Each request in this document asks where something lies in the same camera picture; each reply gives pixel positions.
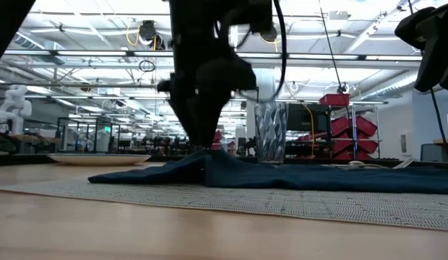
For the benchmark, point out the dark blue cloth napkin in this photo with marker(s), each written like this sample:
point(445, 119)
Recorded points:
point(282, 177)

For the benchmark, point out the black monitor box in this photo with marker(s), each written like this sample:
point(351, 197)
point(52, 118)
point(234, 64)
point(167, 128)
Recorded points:
point(303, 117)

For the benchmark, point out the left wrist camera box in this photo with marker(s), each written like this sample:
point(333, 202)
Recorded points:
point(253, 14)

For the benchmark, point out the red tilted storage bin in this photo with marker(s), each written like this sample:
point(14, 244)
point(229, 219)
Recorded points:
point(361, 126)
point(354, 146)

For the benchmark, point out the blue patterned plate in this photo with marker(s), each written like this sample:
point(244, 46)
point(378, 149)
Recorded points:
point(97, 159)

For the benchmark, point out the red flat storage bin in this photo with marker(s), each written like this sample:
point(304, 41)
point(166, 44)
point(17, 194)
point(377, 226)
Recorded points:
point(334, 99)

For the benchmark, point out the silver spoon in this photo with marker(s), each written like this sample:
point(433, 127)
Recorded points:
point(357, 163)

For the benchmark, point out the white building column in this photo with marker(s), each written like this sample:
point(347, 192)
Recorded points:
point(265, 81)

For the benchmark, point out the long ceiling light bar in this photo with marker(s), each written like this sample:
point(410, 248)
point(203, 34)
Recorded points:
point(101, 53)

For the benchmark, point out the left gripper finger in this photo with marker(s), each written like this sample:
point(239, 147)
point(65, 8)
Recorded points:
point(202, 122)

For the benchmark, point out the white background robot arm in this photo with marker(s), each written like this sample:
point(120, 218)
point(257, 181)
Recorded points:
point(14, 108)

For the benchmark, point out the grey woven placemat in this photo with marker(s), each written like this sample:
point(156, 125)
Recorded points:
point(173, 202)

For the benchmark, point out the clear ribbed drinking glass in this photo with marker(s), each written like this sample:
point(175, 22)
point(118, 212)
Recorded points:
point(271, 133)

